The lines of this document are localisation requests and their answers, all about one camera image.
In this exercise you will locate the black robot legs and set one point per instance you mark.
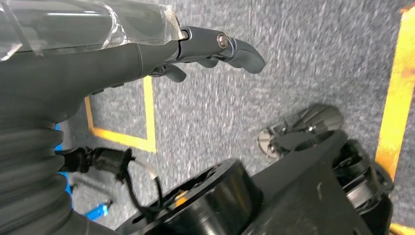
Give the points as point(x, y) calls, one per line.
point(291, 194)

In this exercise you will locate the blue steel shelf rack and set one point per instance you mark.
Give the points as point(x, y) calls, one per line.
point(97, 211)

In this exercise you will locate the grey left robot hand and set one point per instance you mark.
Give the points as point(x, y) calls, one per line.
point(97, 71)

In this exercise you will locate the yellow floor tape square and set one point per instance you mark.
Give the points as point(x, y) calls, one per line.
point(395, 107)
point(123, 140)

